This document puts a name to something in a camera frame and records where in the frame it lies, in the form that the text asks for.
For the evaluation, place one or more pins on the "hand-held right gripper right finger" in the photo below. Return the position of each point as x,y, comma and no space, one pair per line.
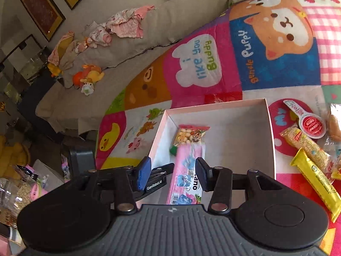
203,176

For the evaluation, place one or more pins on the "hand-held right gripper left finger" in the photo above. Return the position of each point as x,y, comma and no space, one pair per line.
143,173

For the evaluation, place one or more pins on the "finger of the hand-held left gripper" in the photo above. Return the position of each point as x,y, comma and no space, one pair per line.
155,184
163,168

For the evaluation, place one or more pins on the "pink wafer packet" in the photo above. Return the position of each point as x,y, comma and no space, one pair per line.
183,176

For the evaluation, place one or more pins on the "pink cardboard box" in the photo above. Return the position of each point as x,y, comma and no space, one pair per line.
234,138

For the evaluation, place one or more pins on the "clear bread packet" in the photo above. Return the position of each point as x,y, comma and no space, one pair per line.
334,125

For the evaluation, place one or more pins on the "red biscuit snack packet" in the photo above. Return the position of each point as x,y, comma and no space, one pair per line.
187,136

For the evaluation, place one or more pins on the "yellow cushion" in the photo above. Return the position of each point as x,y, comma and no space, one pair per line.
13,156

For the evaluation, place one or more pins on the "white and green plush toy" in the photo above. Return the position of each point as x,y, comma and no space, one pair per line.
87,88

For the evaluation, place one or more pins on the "clear plastic bag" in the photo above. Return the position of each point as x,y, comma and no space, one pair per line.
13,200

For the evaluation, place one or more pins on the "orange and yellow plush toy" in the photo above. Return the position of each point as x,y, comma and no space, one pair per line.
89,76

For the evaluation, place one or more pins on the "colourful printed play mat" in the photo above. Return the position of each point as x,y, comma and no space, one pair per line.
213,72

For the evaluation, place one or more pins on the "sesame bar packet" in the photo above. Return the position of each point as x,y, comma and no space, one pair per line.
303,144

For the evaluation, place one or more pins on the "yellow snack bar packet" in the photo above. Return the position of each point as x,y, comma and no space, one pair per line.
317,181

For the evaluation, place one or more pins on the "small pink plush toy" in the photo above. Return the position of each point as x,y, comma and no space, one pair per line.
81,46

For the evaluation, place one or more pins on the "pink folded cloth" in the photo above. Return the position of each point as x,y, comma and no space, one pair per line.
62,45

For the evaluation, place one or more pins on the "red white spoon-shaped packet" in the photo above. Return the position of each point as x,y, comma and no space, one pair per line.
310,125

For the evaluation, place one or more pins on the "black glass cabinet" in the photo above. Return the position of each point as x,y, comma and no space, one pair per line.
18,58

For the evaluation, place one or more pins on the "pink patterned baby clothes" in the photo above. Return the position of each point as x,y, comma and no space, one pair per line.
100,36

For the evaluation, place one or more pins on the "clear snack packet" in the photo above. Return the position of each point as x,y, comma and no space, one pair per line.
334,165

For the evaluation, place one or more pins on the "beige sofa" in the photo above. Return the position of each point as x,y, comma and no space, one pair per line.
159,24

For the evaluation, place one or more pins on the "pink crumpled clothes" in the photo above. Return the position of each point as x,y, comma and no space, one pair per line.
128,24

